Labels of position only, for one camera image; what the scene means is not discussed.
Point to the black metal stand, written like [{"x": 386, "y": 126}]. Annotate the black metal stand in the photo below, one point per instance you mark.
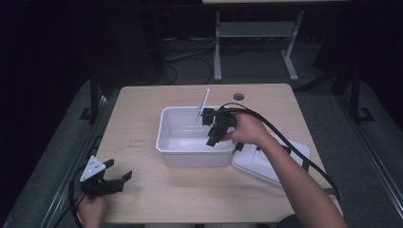
[
  {"x": 355, "y": 95},
  {"x": 93, "y": 95}
]

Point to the person's right hand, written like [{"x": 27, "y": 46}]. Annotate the person's right hand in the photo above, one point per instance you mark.
[{"x": 248, "y": 129}]

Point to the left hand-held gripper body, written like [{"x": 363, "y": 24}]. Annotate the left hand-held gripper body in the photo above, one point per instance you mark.
[{"x": 98, "y": 186}]

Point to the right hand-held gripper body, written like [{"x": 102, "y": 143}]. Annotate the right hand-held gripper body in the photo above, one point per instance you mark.
[{"x": 221, "y": 123}]

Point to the white plastic storage box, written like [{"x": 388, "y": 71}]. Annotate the white plastic storage box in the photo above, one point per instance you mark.
[{"x": 187, "y": 139}]

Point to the aluminium rail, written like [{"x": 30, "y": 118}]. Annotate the aluminium rail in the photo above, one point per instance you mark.
[
  {"x": 72, "y": 158},
  {"x": 374, "y": 158}
]

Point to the white metal desk frame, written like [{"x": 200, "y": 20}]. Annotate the white metal desk frame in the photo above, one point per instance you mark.
[{"x": 253, "y": 29}]

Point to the person's left hand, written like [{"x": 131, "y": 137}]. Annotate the person's left hand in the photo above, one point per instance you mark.
[{"x": 92, "y": 212}]

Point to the person's dark clothing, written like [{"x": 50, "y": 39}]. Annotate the person's dark clothing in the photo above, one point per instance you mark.
[{"x": 288, "y": 222}]

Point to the white ointment tube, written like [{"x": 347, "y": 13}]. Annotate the white ointment tube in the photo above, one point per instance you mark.
[{"x": 203, "y": 103}]

